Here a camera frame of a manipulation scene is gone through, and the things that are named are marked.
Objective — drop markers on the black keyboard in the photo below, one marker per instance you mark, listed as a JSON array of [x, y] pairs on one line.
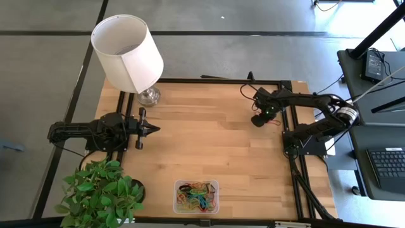
[[389, 164]]

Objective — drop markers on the white shade table lamp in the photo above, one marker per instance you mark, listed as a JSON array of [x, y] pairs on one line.
[[126, 63]]

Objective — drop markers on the black power adapter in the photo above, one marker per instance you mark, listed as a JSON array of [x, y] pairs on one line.
[[373, 65]]

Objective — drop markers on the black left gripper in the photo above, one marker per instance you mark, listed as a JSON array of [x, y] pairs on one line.
[[139, 128]]

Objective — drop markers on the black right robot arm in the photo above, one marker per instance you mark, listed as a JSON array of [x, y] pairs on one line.
[[316, 128]]

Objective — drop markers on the black rubber band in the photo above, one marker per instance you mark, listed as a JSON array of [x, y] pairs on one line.
[[182, 187]]

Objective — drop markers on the white label plate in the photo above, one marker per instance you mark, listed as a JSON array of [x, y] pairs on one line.
[[292, 225]]

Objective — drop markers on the clear plastic bin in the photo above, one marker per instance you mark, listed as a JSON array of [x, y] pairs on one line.
[[175, 193]]

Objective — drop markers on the black desk caster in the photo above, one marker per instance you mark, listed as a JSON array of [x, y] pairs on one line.
[[356, 190]]

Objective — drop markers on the green potted plant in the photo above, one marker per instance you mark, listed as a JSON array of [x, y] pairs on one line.
[[95, 193]]

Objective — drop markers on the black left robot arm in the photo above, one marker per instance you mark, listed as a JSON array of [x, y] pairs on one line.
[[79, 131]]

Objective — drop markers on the grey floor object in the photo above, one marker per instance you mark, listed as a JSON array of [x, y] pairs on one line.
[[9, 146]]

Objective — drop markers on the black diagonal pole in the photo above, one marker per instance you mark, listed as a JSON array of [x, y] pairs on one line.
[[376, 31]]

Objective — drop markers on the yellow rubber band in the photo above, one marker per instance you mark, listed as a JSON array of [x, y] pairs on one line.
[[181, 206]]

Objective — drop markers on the green rubber band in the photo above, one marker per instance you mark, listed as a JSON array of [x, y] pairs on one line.
[[190, 191]]

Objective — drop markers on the blue rubber band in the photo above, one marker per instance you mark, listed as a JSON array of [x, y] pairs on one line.
[[197, 201]]

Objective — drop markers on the black desk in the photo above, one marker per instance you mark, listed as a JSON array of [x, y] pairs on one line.
[[386, 122]]

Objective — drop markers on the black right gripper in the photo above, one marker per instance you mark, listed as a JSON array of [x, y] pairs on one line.
[[269, 103]]

